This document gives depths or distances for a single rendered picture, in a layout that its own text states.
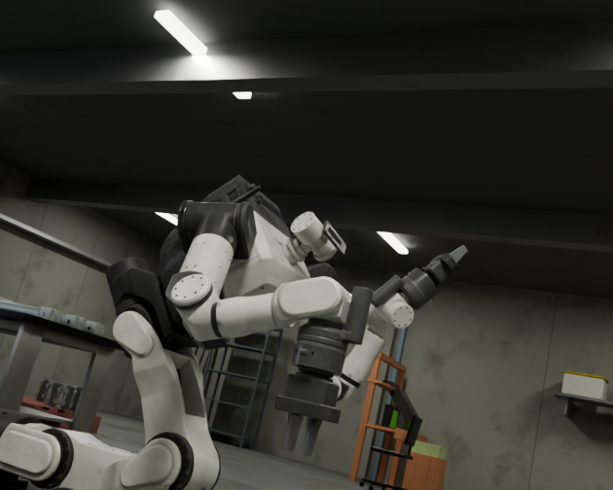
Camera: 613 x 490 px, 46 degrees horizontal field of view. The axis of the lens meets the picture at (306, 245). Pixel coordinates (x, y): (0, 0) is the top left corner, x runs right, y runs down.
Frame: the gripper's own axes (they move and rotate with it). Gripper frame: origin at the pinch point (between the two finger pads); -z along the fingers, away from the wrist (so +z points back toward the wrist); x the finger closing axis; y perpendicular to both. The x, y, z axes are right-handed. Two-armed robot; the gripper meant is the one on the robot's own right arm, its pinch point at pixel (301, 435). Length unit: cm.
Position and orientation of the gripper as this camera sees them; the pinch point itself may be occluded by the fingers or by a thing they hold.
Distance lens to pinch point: 125.0
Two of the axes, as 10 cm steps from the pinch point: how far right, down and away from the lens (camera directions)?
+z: 2.3, -9.4, 2.4
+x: 7.9, 0.3, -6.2
